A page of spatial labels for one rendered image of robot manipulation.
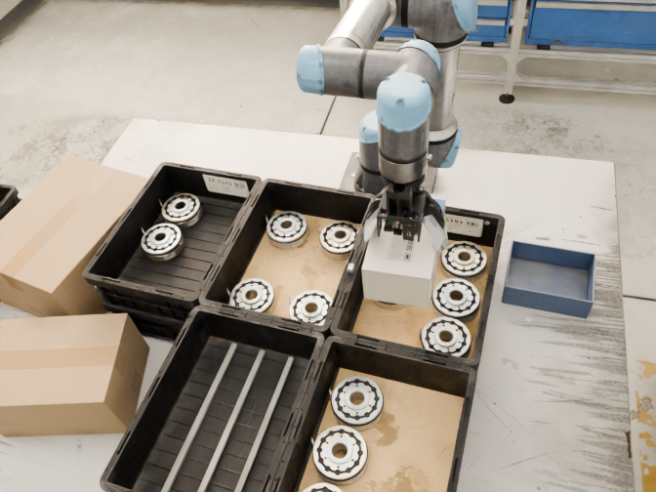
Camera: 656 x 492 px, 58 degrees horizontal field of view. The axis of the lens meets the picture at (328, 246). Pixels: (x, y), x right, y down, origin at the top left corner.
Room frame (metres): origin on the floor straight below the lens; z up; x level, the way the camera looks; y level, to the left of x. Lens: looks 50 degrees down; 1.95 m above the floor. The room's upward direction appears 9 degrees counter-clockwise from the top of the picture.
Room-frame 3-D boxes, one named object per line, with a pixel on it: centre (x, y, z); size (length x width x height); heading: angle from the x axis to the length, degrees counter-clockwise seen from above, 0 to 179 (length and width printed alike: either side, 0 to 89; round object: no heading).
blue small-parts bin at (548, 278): (0.82, -0.52, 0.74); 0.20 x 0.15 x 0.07; 66
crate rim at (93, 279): (1.01, 0.35, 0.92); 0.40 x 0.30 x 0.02; 155
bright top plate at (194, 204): (1.13, 0.37, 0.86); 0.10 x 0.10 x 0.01
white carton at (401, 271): (0.70, -0.14, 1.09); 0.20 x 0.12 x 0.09; 159
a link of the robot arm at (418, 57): (0.78, -0.15, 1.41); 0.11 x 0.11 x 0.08; 69
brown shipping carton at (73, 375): (0.73, 0.64, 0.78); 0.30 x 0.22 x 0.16; 83
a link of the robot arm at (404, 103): (0.68, -0.14, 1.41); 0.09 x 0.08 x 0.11; 159
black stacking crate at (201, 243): (1.01, 0.35, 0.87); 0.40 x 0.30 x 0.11; 155
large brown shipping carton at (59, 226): (1.12, 0.67, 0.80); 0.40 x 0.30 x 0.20; 148
